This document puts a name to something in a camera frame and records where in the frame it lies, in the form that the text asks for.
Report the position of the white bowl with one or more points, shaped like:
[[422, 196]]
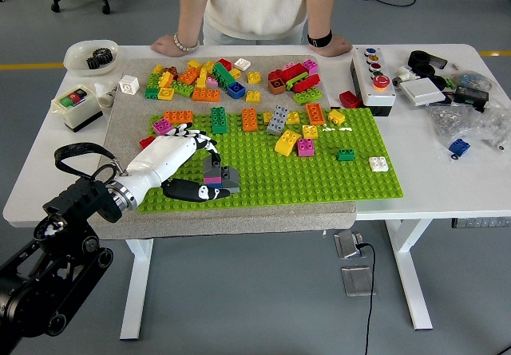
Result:
[[76, 61]]

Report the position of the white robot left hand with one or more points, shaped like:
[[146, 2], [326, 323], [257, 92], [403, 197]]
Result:
[[163, 157]]

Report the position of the white cube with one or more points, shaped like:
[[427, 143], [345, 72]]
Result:
[[129, 85]]

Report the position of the large red toy brick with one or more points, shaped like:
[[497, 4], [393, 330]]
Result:
[[293, 72]]

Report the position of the grey-brown mat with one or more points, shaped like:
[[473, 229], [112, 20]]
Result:
[[239, 221]]

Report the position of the yellow curved toy brick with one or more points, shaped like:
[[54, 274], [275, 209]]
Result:
[[287, 143]]

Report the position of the red curved toy brick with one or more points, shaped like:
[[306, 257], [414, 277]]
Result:
[[306, 84]]

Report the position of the lime flat toy brick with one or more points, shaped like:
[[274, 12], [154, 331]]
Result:
[[300, 77]]

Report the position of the clear bag of parts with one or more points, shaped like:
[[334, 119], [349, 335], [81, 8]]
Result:
[[497, 127]]

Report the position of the white table leg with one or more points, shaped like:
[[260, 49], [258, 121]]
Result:
[[411, 275], [137, 291]]

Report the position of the grey long toy brick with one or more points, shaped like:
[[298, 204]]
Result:
[[278, 121]]

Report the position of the small green toy brick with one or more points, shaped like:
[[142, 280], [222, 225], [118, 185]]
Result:
[[345, 155], [151, 92]]

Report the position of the person's left forearm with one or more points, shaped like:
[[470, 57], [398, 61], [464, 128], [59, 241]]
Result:
[[319, 4]]

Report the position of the grey sloped toy brick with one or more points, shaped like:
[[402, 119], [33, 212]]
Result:
[[231, 179], [211, 170]]

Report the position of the person's right forearm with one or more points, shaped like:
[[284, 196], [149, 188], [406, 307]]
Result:
[[191, 4]]

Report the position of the green baseplate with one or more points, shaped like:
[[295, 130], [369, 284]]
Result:
[[279, 179]]

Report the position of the brown toy brick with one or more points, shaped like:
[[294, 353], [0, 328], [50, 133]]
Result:
[[276, 87], [171, 69]]

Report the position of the lime long toy brick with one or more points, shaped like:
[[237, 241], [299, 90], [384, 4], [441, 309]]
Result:
[[307, 97]]

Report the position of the yellow and orange brick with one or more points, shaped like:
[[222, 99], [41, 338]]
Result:
[[165, 80]]

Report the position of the push-button control box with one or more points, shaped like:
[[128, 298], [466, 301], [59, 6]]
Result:
[[377, 95]]

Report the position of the person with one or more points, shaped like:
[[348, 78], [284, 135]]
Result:
[[253, 0]]

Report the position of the white pipe fitting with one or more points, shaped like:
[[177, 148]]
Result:
[[404, 75]]

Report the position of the table height control panel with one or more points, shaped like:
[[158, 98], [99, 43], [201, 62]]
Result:
[[481, 223]]

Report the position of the small grey black device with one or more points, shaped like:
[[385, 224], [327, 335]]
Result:
[[440, 61]]

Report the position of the black wristwatch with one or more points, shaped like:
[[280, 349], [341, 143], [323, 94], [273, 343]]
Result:
[[318, 40]]

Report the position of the white red-green switch box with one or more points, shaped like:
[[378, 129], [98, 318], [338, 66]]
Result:
[[81, 113]]

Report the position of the white square toy brick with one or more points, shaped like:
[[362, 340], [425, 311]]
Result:
[[379, 164], [242, 64]]

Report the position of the pink square toy brick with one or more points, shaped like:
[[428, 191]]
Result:
[[310, 66], [161, 126], [306, 148], [212, 180]]

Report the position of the blue square toy brick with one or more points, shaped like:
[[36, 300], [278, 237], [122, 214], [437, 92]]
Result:
[[217, 185], [236, 90], [459, 147]]

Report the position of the black power adapter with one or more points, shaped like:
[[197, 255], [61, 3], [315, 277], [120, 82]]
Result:
[[472, 96]]

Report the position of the orange long toy brick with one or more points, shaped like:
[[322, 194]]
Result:
[[178, 116], [206, 95], [315, 114]]

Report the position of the person's right hand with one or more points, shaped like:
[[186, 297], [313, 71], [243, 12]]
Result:
[[165, 46]]

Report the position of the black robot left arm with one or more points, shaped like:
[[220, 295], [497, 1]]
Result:
[[48, 283]]

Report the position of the green plastic clip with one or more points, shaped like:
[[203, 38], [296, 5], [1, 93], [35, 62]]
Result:
[[451, 82]]

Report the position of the clear bag of screws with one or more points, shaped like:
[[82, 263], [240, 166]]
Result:
[[449, 120]]

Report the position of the clear bag blue parts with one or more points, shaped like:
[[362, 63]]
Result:
[[471, 79]]

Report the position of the white switch panel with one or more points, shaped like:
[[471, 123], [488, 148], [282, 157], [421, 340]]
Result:
[[422, 93]]

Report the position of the grey flat toy brick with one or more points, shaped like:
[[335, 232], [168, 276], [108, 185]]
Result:
[[234, 190]]

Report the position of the black tape roll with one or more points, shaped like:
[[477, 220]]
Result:
[[429, 72], [412, 57]]

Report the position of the green long toy brick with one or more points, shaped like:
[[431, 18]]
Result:
[[219, 120], [222, 74]]

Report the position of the small pink toy brick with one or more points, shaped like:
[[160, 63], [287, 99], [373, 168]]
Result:
[[212, 82], [288, 65]]

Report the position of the red square toy brick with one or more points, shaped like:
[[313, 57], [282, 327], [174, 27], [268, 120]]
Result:
[[274, 74], [147, 142], [225, 64], [350, 99]]

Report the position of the black gear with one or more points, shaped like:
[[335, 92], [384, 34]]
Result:
[[93, 63], [105, 56]]

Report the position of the person's left hand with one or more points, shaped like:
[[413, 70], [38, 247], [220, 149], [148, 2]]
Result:
[[335, 47]]

